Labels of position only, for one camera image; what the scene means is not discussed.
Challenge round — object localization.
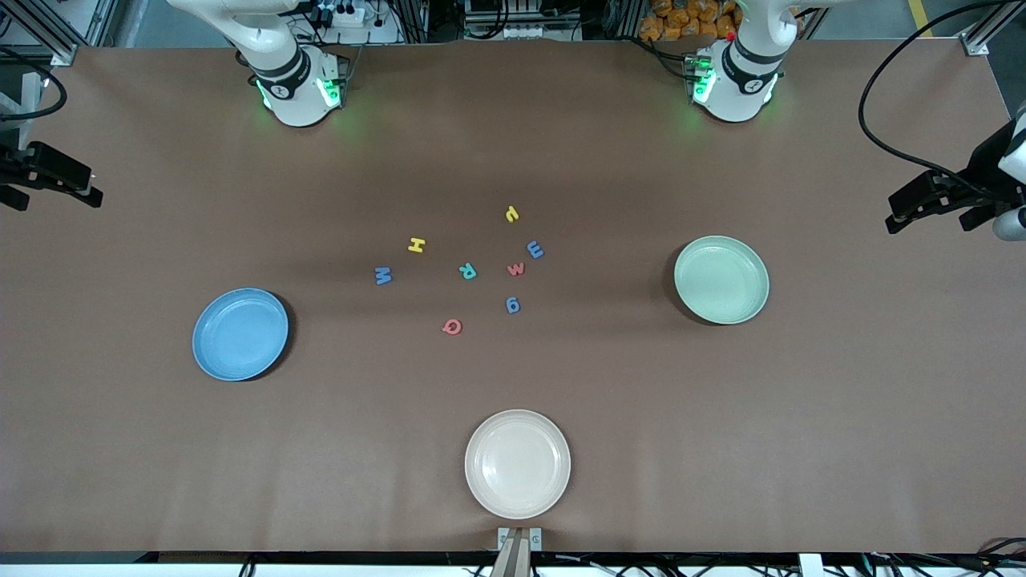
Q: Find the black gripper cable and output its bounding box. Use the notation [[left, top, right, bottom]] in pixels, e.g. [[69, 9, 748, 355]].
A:
[[858, 0, 1012, 201], [0, 48, 69, 121]]

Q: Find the blue plate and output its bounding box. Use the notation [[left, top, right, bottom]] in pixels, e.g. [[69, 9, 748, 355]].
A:
[[192, 288, 290, 382]]

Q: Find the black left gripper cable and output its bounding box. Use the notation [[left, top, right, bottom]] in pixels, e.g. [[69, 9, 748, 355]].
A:
[[858, 0, 1012, 201]]

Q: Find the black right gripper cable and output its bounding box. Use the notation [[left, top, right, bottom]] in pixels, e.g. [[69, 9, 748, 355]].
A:
[[0, 48, 69, 121]]

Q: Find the aluminium frame profile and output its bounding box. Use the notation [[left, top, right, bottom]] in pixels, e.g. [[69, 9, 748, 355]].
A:
[[0, 0, 81, 67], [959, 0, 1026, 57]]

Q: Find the white power strip with plugs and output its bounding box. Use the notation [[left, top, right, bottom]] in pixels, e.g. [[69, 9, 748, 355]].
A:
[[309, 2, 367, 29]]

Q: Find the beige plate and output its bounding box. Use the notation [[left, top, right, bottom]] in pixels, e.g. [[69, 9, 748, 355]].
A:
[[464, 410, 572, 520]]

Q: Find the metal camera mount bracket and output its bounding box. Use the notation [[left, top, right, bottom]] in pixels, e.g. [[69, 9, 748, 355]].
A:
[[497, 527, 543, 577]]

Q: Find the grey metal side frame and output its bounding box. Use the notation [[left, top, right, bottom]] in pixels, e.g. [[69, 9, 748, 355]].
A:
[[0, 71, 42, 145]]

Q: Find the pile of orange packets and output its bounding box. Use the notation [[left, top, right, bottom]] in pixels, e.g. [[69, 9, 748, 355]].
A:
[[639, 0, 742, 42]]

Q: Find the green plate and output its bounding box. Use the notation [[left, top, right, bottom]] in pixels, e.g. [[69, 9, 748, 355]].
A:
[[673, 235, 770, 325]]

